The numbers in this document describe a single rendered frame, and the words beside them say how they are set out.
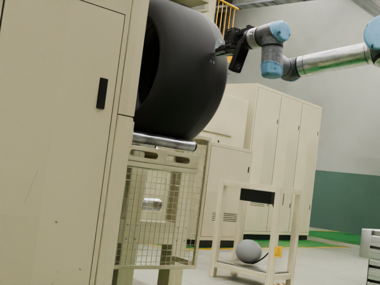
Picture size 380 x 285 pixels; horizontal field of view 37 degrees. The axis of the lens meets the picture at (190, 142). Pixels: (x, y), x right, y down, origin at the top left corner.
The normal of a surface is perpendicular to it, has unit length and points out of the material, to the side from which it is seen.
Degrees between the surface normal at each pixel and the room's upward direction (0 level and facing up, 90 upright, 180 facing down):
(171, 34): 73
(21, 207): 90
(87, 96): 90
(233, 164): 90
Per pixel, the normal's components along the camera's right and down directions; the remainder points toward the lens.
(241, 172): 0.75, 0.05
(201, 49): 0.65, -0.22
